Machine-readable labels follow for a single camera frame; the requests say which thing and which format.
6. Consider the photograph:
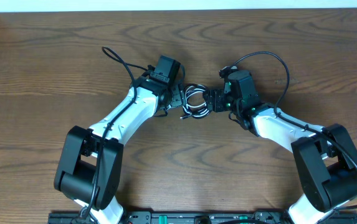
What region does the black USB cable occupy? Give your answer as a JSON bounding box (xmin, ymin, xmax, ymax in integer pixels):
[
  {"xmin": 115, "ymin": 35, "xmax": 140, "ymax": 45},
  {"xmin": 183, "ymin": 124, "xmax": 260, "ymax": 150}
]
[{"xmin": 179, "ymin": 83, "xmax": 212, "ymax": 120}]

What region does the white USB cable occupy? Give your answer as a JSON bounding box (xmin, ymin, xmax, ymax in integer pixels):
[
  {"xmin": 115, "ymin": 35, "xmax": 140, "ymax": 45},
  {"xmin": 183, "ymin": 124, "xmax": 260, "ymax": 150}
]
[{"xmin": 181, "ymin": 87, "xmax": 212, "ymax": 118}]

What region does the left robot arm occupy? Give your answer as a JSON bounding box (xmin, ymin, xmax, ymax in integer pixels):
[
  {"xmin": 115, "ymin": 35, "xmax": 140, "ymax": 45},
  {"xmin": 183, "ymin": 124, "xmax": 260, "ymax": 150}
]
[{"xmin": 48, "ymin": 56, "xmax": 185, "ymax": 223}]

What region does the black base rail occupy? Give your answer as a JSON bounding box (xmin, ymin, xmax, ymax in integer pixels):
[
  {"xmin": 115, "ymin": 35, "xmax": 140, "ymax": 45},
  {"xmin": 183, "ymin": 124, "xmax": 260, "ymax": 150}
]
[{"xmin": 47, "ymin": 210, "xmax": 357, "ymax": 224}]

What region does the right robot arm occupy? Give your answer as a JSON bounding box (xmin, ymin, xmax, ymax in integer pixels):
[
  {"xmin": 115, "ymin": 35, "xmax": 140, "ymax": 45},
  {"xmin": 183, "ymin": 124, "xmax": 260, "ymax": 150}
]
[{"xmin": 203, "ymin": 67, "xmax": 357, "ymax": 223}]

